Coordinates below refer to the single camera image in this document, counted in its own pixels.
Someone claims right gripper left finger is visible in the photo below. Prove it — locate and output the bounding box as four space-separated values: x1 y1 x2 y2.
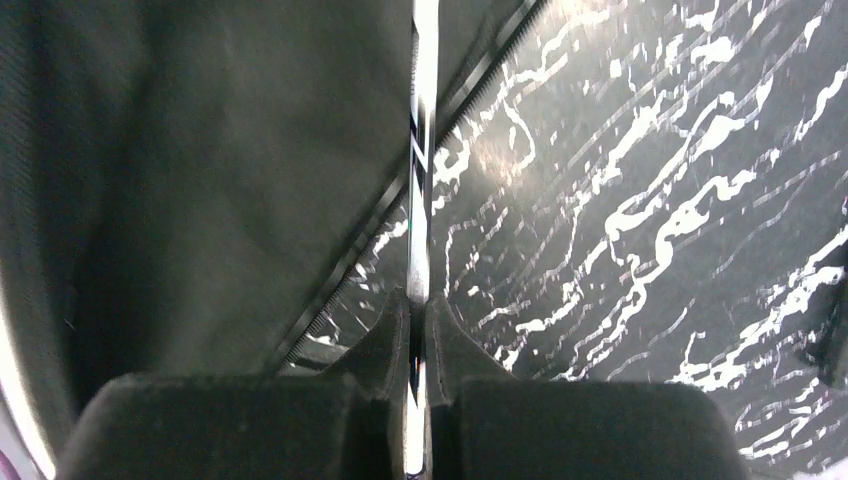
57 290 409 479

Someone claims white badminton racket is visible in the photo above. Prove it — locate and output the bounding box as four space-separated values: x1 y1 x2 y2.
404 0 440 479

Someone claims black racket bag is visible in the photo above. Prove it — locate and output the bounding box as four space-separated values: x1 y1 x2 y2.
1 1 543 479

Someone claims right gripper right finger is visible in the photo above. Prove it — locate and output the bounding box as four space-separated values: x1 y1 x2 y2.
424 297 748 479

